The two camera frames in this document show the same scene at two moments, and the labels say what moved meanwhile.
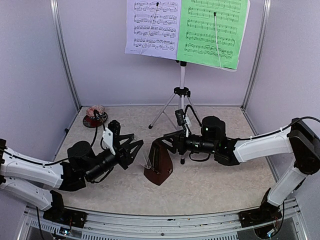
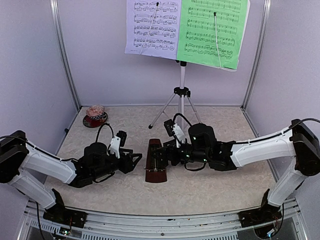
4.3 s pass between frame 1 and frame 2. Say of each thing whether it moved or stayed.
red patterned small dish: stayed
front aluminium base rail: stayed
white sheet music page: stayed
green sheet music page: stayed
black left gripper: moved
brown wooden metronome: moved
